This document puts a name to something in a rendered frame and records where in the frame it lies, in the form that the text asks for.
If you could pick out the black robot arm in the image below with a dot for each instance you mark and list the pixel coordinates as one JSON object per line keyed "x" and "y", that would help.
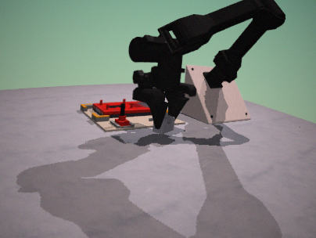
{"x": 195, "y": 30}

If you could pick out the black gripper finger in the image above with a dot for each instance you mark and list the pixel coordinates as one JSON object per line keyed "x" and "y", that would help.
{"x": 158, "y": 112}
{"x": 175, "y": 105}

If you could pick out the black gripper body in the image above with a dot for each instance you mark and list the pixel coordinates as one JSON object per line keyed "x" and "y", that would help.
{"x": 167, "y": 84}

